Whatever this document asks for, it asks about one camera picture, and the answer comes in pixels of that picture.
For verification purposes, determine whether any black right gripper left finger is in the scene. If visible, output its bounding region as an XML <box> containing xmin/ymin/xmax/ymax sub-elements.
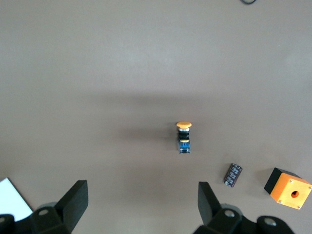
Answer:
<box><xmin>0</xmin><ymin>179</ymin><xmax>88</xmax><ymax>234</ymax></box>

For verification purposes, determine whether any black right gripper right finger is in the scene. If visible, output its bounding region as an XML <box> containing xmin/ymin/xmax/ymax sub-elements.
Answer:
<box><xmin>194</xmin><ymin>181</ymin><xmax>297</xmax><ymax>234</ymax></box>

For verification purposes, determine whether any orange mushroom push button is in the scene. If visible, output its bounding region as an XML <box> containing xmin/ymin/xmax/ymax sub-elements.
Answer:
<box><xmin>175</xmin><ymin>121</ymin><xmax>193</xmax><ymax>155</ymax></box>

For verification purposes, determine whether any black cylindrical capacitor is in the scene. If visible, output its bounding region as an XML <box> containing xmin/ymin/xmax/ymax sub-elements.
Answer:
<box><xmin>223</xmin><ymin>163</ymin><xmax>243</xmax><ymax>188</ymax></box>

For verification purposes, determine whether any orange black button enclosure box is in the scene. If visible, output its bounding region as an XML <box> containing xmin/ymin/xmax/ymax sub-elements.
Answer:
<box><xmin>264</xmin><ymin>167</ymin><xmax>312</xmax><ymax>210</ymax></box>

